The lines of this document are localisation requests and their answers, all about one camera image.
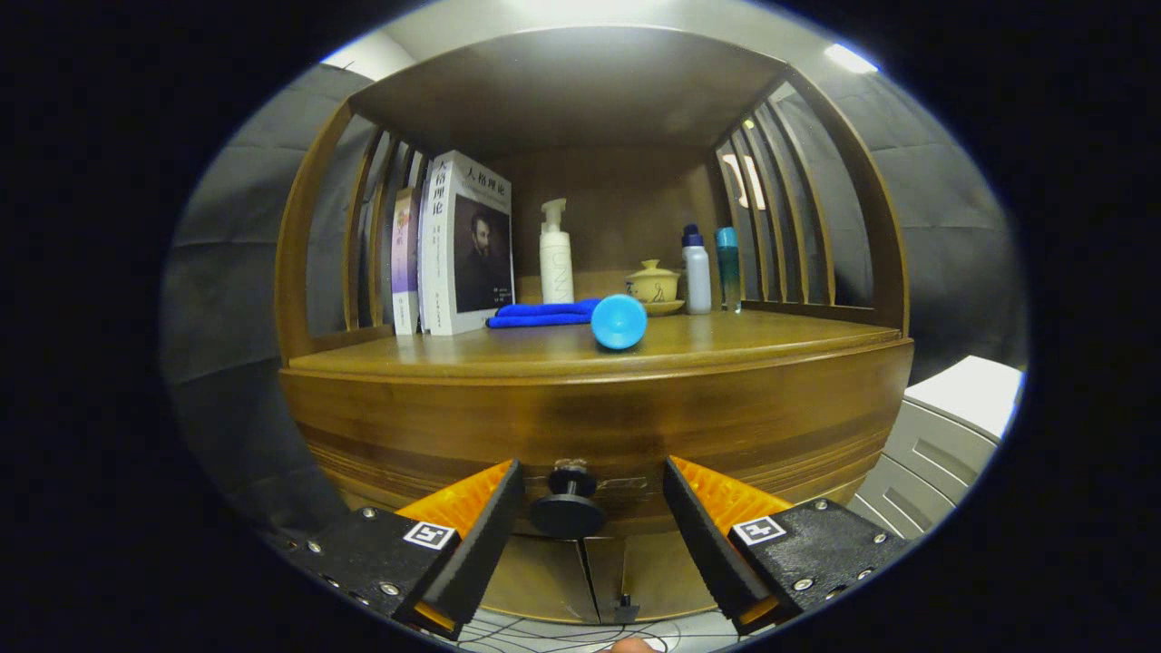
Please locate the white portrait book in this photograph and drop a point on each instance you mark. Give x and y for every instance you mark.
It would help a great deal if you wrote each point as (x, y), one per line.
(472, 254)

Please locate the wooden cabinet door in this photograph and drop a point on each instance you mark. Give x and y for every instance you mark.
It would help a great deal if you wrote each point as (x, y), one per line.
(544, 580)
(653, 571)

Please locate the blue and white tube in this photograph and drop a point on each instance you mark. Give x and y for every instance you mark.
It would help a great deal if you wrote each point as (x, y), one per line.
(619, 322)

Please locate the black drawer knob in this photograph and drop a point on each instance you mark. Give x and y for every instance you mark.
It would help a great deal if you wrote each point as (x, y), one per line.
(567, 517)

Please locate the white pump bottle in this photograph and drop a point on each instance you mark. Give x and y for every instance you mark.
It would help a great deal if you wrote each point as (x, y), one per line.
(556, 272)

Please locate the white bottle with blue cap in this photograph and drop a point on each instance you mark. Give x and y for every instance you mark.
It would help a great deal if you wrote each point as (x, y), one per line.
(697, 281)

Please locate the wooden cabinet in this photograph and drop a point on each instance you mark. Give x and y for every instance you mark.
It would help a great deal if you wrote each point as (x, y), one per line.
(617, 199)

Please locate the small ceiling light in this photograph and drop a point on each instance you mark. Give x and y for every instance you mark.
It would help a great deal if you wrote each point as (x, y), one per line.
(851, 58)

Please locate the yellow lidded tea bowl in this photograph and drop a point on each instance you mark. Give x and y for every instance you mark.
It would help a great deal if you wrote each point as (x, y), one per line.
(653, 286)

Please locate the wooden countertop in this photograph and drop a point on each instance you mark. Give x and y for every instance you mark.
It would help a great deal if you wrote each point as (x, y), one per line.
(771, 340)

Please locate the wooden drawer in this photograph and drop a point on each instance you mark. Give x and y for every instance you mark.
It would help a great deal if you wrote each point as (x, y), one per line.
(726, 417)

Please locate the white filing cabinet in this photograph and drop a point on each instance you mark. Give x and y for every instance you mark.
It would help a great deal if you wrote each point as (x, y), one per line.
(961, 390)

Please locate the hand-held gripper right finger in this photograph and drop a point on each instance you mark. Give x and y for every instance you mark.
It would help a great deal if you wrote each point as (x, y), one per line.
(709, 544)

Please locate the teal bottle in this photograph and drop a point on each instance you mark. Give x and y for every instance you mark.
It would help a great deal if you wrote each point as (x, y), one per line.
(728, 272)

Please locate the blue folded cloth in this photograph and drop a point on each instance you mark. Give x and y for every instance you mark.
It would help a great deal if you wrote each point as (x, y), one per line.
(544, 314)

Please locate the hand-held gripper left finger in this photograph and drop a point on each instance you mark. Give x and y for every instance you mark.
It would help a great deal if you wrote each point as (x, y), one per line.
(476, 544)

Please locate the purple book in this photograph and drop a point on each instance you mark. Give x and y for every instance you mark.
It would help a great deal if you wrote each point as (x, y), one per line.
(405, 263)

